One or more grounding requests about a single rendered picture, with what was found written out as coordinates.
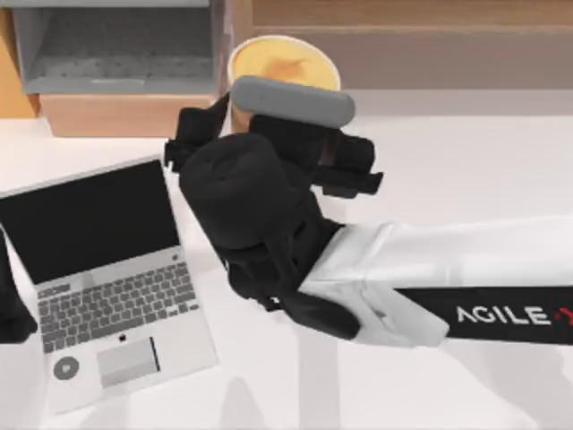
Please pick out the white cup with yellow inside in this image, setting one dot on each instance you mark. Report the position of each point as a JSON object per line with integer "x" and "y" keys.
{"x": 279, "y": 60}

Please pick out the pale grey rounded box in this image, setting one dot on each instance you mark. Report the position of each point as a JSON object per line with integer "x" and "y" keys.
{"x": 291, "y": 100}

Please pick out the pale wooden drawer front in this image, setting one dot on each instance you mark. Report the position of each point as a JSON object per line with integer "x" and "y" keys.
{"x": 125, "y": 114}

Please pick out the grey pierced drawer inside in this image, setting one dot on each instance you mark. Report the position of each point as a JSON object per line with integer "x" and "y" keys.
{"x": 116, "y": 49}

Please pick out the wooden cupboard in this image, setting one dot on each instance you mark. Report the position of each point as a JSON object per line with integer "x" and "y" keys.
{"x": 425, "y": 49}

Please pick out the silver open laptop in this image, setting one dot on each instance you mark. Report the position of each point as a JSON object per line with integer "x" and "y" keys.
{"x": 112, "y": 286}

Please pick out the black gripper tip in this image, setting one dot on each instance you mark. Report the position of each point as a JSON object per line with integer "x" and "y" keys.
{"x": 11, "y": 304}

